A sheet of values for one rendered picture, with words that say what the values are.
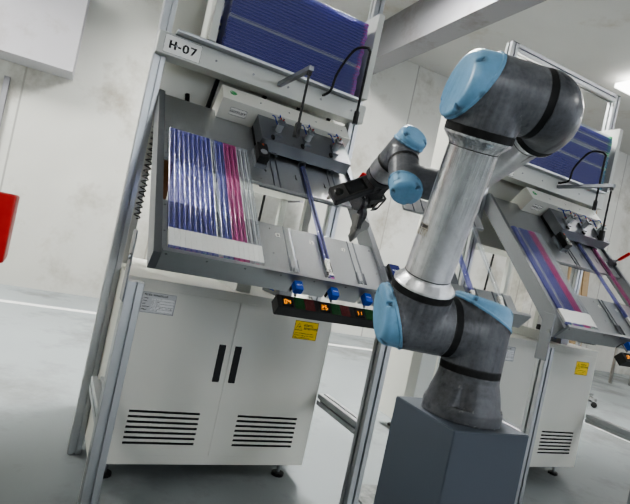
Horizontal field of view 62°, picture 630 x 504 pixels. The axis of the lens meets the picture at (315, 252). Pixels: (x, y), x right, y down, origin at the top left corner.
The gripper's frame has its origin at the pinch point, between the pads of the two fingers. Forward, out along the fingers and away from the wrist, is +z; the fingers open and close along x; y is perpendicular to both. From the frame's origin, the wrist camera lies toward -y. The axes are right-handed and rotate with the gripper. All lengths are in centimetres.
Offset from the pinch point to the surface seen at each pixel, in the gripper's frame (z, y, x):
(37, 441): 99, -71, -11
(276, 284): 10.8, -20.4, -11.0
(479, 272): 271, 442, 63
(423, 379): 34, 35, -46
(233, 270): 8.3, -32.4, -5.9
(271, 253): 9.2, -18.7, -2.3
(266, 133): 10.6, 1.0, 42.4
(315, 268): 9.0, -7.2, -9.3
